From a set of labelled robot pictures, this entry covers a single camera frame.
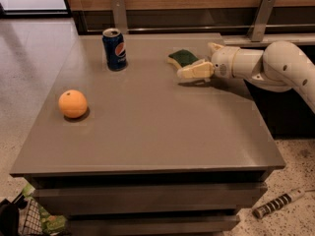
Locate metal bracket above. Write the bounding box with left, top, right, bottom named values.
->
left=110, top=0, right=128, bottom=33
left=248, top=0, right=276, bottom=42

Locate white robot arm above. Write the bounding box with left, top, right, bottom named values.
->
left=177, top=41, right=315, bottom=112

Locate green and yellow sponge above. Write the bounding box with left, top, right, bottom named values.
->
left=167, top=49, right=198, bottom=69

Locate grey drawer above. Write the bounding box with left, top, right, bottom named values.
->
left=67, top=215, right=239, bottom=236
left=33, top=183, right=267, bottom=215

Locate metal rail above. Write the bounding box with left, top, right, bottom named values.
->
left=86, top=23, right=315, bottom=35

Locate left metal bracket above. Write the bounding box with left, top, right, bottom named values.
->
left=110, top=0, right=128, bottom=33

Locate black bag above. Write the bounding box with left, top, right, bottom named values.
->
left=0, top=193, right=27, bottom=236

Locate lower grey drawer front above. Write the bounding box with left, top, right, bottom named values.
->
left=67, top=215, right=239, bottom=236

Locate checkered cloth bag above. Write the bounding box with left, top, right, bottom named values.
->
left=18, top=200, right=42, bottom=236

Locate upper grey drawer front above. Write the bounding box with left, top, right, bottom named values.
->
left=33, top=183, right=267, bottom=215

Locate orange fruit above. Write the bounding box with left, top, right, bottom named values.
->
left=58, top=89, right=88, bottom=118

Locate right metal bracket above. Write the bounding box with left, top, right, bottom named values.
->
left=248, top=0, right=276, bottom=42

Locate green snack bag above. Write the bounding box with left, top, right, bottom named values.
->
left=22, top=184, right=66, bottom=236

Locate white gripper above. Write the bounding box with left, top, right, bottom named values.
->
left=177, top=42, right=240, bottom=79

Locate blue Pepsi can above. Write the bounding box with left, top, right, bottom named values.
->
left=102, top=28, right=127, bottom=71

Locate grey drawer cabinet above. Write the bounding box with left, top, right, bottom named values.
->
left=11, top=33, right=284, bottom=222

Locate white power strip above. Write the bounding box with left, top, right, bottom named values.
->
left=252, top=189, right=305, bottom=219

